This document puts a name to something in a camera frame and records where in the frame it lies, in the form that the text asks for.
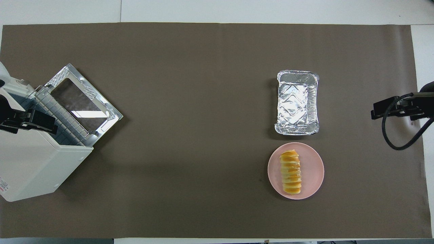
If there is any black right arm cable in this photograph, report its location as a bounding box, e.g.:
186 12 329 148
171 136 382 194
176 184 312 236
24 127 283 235
382 93 434 151

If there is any aluminium foil tray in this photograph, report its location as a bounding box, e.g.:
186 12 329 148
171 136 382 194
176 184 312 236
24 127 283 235
274 70 320 136

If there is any pink round plate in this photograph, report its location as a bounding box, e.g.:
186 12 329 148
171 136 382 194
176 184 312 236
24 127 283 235
268 142 325 200

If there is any brown table mat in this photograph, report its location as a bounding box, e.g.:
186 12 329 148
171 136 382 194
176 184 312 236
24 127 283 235
0 23 433 239

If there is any oven wire rack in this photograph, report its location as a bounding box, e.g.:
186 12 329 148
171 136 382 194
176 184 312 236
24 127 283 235
34 87 94 147

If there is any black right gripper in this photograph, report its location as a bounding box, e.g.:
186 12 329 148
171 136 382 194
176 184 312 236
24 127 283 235
371 93 425 121

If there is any yellow sliced bread loaf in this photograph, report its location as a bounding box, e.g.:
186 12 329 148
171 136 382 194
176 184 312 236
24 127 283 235
279 150 302 195

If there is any white toaster oven body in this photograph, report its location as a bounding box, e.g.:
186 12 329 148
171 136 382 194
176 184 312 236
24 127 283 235
0 77 94 202

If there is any glass oven door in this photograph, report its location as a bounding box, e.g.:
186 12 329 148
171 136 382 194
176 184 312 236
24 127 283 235
44 63 123 138

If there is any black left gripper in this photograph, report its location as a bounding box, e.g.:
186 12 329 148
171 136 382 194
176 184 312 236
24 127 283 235
0 108 57 135

